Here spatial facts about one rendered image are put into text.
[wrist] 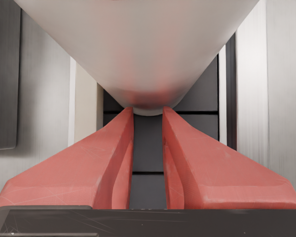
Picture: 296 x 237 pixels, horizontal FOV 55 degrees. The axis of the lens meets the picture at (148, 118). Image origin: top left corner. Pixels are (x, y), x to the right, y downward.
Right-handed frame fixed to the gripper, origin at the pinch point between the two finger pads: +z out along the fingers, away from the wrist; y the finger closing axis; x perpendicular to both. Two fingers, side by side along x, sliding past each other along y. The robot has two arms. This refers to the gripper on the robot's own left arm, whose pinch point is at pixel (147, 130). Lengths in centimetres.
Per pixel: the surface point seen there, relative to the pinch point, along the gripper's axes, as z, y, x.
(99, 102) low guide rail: 3.2, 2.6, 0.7
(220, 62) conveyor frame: 7.4, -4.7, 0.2
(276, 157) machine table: 7.0, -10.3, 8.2
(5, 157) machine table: 7.2, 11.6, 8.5
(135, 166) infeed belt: 3.1, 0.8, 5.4
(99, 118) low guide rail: 2.9, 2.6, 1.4
